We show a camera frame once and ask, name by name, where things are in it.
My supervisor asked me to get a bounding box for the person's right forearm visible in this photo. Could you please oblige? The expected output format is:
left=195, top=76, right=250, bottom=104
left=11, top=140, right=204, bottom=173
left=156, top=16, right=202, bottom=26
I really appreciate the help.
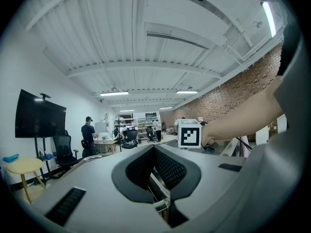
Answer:
left=201, top=76, right=285, bottom=147

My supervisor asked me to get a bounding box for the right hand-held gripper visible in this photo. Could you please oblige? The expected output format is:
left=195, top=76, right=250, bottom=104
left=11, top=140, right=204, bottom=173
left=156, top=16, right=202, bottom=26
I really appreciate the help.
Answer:
left=177, top=118, right=221, bottom=155

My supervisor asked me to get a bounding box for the white storage shelf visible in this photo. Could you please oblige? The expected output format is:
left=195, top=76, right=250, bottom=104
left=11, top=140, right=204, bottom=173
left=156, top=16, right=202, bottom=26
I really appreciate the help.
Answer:
left=113, top=115, right=161, bottom=141

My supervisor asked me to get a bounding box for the person's right hand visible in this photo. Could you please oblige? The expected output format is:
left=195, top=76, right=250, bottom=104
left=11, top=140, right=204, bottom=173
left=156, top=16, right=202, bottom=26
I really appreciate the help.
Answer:
left=201, top=129, right=216, bottom=148

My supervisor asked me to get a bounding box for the black wall screen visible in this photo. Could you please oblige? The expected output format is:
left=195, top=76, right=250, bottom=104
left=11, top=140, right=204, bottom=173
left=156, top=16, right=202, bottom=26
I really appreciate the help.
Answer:
left=15, top=89, right=67, bottom=139

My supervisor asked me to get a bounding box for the white cabinet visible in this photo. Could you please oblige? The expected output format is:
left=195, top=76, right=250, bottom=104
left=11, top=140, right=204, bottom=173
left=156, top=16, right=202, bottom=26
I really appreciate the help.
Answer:
left=94, top=121, right=110, bottom=141

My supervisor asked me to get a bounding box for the black screen stand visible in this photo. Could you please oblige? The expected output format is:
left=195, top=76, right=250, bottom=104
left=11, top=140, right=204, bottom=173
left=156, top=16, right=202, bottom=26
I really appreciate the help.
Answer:
left=34, top=136, right=55, bottom=179

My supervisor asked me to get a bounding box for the black mesh office chair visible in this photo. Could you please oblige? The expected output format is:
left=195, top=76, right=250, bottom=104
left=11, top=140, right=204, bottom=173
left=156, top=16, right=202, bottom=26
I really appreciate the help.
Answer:
left=121, top=127, right=139, bottom=150
left=52, top=130, right=83, bottom=172
left=146, top=125, right=158, bottom=144

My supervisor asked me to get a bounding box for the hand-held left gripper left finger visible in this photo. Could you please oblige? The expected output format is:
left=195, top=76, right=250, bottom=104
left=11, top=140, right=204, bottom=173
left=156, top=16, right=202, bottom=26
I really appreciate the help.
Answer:
left=31, top=144, right=172, bottom=233

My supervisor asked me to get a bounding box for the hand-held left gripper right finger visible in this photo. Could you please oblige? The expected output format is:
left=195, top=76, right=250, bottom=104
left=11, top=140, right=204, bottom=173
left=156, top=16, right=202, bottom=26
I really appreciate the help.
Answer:
left=154, top=144, right=246, bottom=222

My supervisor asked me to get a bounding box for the blue cloth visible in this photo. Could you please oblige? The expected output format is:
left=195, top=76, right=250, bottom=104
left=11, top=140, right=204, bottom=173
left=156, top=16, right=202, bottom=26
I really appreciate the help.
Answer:
left=2, top=153, right=20, bottom=163

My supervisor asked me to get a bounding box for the white board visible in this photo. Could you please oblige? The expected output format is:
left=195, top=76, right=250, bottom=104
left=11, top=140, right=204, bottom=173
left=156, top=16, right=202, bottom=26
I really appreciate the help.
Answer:
left=255, top=126, right=270, bottom=146

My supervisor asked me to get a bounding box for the round yellow wooden stool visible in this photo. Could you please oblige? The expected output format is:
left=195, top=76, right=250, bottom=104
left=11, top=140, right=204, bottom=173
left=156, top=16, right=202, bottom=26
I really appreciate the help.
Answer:
left=4, top=157, right=47, bottom=205

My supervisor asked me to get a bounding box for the wooden work table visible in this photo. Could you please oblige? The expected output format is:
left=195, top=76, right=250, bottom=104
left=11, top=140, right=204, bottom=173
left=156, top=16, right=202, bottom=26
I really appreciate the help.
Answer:
left=93, top=139, right=119, bottom=154

